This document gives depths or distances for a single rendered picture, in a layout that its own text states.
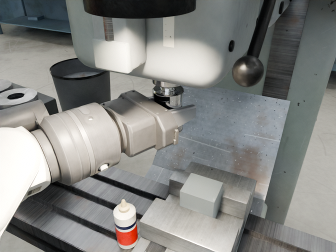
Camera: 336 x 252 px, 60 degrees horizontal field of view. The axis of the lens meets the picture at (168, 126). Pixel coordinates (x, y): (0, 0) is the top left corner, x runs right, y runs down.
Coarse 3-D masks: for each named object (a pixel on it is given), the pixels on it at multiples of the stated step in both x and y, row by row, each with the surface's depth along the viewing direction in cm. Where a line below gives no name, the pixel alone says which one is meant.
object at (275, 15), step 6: (276, 0) 41; (282, 0) 44; (288, 0) 52; (276, 6) 41; (282, 6) 42; (258, 12) 42; (276, 12) 42; (270, 18) 42; (276, 18) 43; (270, 24) 43
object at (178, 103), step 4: (152, 96) 43; (156, 100) 42; (176, 100) 42; (180, 100) 42; (160, 104) 42; (164, 104) 42; (168, 104) 42; (172, 104) 42; (176, 104) 42; (180, 104) 43; (168, 108) 42; (172, 108) 42; (180, 128) 45
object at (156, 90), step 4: (152, 88) 43; (156, 88) 43; (176, 88) 43; (180, 88) 43; (152, 92) 42; (156, 92) 42; (160, 92) 42; (164, 92) 42; (168, 92) 42; (172, 92) 42; (176, 92) 42; (180, 92) 42; (156, 96) 42; (160, 96) 41; (164, 96) 41; (168, 96) 41; (172, 96) 41; (176, 96) 41; (180, 96) 42; (160, 100) 42; (164, 100) 41; (168, 100) 41; (172, 100) 41
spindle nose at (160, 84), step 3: (153, 81) 41; (156, 81) 40; (159, 81) 40; (162, 81) 40; (156, 84) 41; (159, 84) 40; (162, 84) 40; (165, 84) 40; (168, 84) 40; (171, 84) 40; (174, 84) 40; (177, 84) 40; (165, 87) 40; (168, 87) 40; (171, 87) 40
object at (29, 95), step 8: (0, 80) 73; (8, 80) 73; (0, 88) 69; (8, 88) 70; (16, 88) 69; (24, 88) 69; (0, 96) 66; (8, 96) 66; (16, 96) 68; (24, 96) 66; (32, 96) 66; (40, 96) 69; (48, 96) 69; (0, 104) 62; (8, 104) 62; (16, 104) 63; (48, 104) 67; (56, 104) 69; (48, 112) 67; (56, 112) 69
